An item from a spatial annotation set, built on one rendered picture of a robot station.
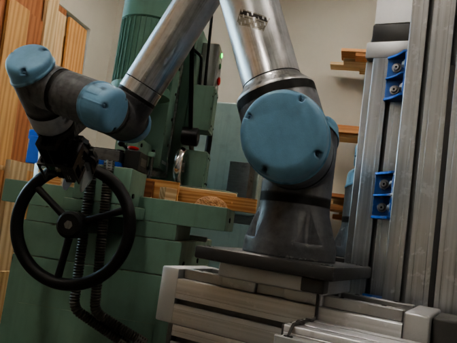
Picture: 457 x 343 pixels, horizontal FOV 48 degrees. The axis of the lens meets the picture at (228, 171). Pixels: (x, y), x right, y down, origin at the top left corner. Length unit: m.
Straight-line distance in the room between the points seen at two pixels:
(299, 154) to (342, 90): 3.16
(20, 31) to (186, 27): 2.29
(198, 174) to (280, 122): 0.99
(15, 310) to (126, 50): 0.76
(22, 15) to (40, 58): 2.34
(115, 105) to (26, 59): 0.16
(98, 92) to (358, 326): 0.51
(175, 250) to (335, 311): 0.64
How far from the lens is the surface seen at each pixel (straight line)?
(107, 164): 1.27
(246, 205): 1.46
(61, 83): 0.86
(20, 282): 1.47
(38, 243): 1.44
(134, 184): 1.30
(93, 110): 0.82
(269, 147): 0.68
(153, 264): 1.34
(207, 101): 1.71
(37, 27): 3.39
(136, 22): 1.56
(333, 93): 3.82
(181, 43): 0.95
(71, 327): 1.42
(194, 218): 1.32
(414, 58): 1.01
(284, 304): 0.80
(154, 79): 0.94
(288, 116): 0.68
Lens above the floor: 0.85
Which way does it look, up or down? 6 degrees up
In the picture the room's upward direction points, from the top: 8 degrees clockwise
